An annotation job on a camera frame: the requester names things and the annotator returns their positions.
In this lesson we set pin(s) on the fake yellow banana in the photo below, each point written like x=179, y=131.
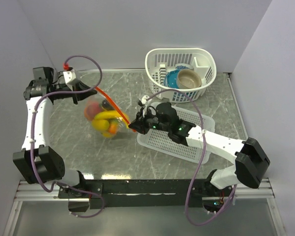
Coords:
x=108, y=115

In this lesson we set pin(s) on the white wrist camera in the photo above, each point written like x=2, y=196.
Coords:
x=69, y=76
x=144, y=103

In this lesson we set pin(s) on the white dish rack basket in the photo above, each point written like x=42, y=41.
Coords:
x=160, y=61

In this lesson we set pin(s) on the fake pink peach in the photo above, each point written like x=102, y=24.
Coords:
x=92, y=110

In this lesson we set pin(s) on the fake yellow bell pepper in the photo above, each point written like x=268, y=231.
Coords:
x=101, y=125

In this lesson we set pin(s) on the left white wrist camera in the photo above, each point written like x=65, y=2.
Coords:
x=69, y=76

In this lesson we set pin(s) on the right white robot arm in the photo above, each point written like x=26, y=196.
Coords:
x=249, y=161

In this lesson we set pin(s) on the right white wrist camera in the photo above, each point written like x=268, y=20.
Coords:
x=144, y=103

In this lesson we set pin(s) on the clear zip top bag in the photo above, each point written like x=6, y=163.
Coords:
x=123, y=123

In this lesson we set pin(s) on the blue ceramic plate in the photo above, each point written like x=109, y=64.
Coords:
x=170, y=79

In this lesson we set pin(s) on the blue patterned white dish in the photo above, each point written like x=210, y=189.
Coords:
x=181, y=66

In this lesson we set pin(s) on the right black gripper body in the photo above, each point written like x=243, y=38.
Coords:
x=147, y=121

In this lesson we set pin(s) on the fake orange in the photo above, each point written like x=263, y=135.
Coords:
x=113, y=128

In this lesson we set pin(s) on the aluminium frame rail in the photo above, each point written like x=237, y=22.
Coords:
x=34, y=193

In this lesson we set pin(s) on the white perforated tray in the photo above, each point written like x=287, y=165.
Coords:
x=174, y=143

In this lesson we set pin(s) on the beige ceramic bowl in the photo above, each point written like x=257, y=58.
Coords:
x=188, y=79

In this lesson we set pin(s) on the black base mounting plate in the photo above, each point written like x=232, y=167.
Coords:
x=141, y=193

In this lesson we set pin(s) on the fake dark purple eggplant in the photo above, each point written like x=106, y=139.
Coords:
x=106, y=106

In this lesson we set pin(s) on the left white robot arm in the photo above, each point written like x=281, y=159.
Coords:
x=37, y=161

